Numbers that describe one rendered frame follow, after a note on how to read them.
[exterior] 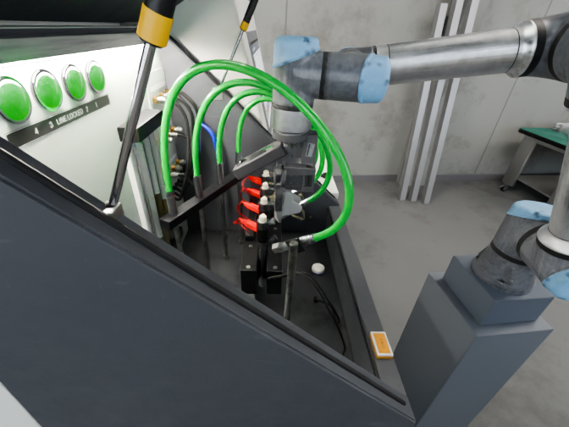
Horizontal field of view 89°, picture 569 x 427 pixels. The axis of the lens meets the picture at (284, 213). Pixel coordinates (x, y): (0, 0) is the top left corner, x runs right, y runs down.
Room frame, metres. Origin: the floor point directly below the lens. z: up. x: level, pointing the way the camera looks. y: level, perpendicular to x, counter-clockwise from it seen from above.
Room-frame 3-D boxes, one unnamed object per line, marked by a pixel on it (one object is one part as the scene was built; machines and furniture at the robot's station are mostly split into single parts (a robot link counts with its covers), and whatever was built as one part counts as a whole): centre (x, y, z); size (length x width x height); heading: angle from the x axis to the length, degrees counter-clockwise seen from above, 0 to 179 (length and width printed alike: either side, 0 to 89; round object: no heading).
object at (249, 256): (0.67, 0.06, 0.91); 0.34 x 0.10 x 0.15; 3
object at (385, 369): (0.56, -0.19, 0.87); 0.62 x 0.04 x 0.16; 3
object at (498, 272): (0.63, -0.63, 0.95); 0.15 x 0.15 x 0.10
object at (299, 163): (0.55, -0.01, 1.24); 0.09 x 0.08 x 0.12; 93
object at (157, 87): (0.77, 0.32, 1.20); 0.13 x 0.03 x 0.31; 3
